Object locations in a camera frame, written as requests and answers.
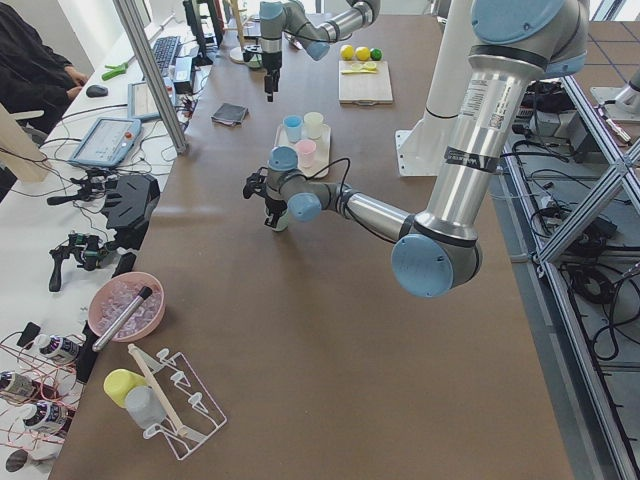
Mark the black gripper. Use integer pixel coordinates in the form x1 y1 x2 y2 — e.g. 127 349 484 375
262 50 282 102
264 195 287 227

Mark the green cup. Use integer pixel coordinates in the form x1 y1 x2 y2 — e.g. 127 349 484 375
270 210 289 232

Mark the blue cup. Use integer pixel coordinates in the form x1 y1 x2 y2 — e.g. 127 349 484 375
282 115 303 143

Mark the pale yellow cup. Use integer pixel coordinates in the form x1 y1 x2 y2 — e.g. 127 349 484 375
303 111 324 140

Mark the pink cup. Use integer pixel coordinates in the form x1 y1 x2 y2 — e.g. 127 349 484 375
294 139 317 168

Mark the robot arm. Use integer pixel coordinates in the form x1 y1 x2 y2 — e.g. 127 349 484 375
244 1 589 298
259 0 381 102

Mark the beige rabbit tray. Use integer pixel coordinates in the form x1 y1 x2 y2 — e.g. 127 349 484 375
274 124 331 179

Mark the green bowl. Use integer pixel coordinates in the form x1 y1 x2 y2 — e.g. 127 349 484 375
244 50 262 70

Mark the wooden cup stand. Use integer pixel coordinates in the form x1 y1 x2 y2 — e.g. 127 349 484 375
228 0 257 67

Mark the grey folded cloth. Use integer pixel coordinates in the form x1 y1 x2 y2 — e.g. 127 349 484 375
211 103 248 126

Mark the yellow plastic knife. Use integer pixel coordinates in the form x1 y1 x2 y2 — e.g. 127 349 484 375
340 69 378 75

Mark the lower whole lemon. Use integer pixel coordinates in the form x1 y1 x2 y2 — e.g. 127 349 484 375
340 44 355 61

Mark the whole lemon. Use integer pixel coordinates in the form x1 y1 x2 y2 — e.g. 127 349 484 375
340 44 355 61
355 46 371 61

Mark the wooden cutting board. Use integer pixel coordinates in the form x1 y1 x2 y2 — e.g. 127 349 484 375
338 60 394 105

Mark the upper whole lemon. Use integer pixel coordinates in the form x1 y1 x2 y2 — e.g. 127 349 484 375
355 46 371 61

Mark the green lime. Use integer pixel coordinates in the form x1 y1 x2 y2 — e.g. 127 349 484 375
370 48 383 61

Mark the black keyboard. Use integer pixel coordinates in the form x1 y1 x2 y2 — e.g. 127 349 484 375
152 36 181 71

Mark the metal tube in bowl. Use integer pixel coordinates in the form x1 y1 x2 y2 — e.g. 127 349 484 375
92 286 153 352

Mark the teach pendant tablet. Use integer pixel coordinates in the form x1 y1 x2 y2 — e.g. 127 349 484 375
68 117 142 168

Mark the computer mouse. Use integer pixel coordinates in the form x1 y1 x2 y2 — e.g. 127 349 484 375
85 85 109 98

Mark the pink bowl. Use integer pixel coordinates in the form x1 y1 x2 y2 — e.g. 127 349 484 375
88 271 167 344

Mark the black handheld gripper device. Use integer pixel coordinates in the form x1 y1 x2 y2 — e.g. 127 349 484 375
48 232 135 292

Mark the yellow cup on rack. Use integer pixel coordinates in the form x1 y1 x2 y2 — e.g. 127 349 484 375
103 369 147 408

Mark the grey cup on rack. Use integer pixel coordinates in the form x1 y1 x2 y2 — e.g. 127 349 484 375
124 386 166 429

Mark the person in black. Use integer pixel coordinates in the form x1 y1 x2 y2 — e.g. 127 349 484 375
1 3 88 133

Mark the aluminium frame post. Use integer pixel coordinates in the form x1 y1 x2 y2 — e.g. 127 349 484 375
113 0 188 155

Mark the white wire rack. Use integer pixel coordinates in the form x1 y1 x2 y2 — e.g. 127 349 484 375
128 344 227 461

